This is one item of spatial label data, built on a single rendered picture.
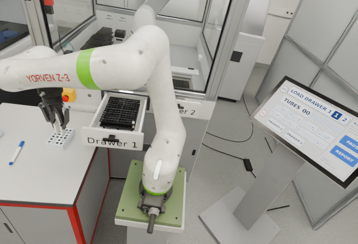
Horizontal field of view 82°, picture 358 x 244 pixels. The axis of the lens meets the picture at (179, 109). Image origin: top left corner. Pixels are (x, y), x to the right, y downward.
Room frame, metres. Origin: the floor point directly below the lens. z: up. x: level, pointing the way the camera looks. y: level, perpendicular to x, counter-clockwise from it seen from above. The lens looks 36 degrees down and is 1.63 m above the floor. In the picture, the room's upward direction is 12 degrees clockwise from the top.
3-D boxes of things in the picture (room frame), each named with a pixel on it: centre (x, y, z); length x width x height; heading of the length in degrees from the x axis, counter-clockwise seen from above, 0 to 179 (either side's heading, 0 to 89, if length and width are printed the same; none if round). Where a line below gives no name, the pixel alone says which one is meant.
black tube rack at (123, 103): (0.88, 0.31, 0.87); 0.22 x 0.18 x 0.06; 8
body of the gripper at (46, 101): (0.67, 0.54, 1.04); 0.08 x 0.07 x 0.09; 94
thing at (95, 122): (0.88, 0.31, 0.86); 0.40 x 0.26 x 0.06; 8
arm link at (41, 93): (0.66, 0.54, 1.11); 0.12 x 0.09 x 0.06; 4
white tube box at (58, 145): (0.70, 0.57, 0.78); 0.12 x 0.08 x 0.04; 4
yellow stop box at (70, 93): (0.93, 0.65, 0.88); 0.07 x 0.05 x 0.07; 98
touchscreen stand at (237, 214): (0.86, -0.66, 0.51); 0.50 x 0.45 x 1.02; 134
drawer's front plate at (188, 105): (1.04, 0.02, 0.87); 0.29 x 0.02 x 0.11; 98
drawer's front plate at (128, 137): (0.68, 0.28, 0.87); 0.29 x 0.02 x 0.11; 98
